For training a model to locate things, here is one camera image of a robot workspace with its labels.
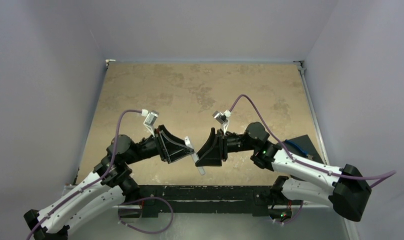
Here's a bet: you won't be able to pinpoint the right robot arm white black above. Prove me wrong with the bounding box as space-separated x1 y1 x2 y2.
195 122 371 222

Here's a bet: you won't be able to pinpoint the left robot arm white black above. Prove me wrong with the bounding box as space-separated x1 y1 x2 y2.
24 125 195 240

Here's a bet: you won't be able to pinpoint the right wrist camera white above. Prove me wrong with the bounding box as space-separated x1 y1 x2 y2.
212 110 231 133

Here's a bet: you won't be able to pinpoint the aluminium table rail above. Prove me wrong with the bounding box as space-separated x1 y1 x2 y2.
293 60 329 164

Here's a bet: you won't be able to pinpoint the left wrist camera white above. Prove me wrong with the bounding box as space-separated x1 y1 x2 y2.
141 109 159 136

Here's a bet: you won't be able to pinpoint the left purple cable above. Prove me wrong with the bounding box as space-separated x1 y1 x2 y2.
25 108 144 240

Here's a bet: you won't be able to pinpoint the blue handled pliers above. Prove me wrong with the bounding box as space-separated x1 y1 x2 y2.
284 139 308 157

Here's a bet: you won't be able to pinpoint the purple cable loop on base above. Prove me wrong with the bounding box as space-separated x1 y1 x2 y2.
117 197 174 235

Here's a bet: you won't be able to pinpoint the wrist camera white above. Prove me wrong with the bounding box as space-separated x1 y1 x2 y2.
141 109 159 136
212 110 231 133

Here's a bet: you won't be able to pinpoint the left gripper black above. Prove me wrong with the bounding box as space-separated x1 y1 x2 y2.
125 124 194 165

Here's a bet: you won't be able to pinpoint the white remote control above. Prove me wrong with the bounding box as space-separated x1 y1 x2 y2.
184 136 205 176

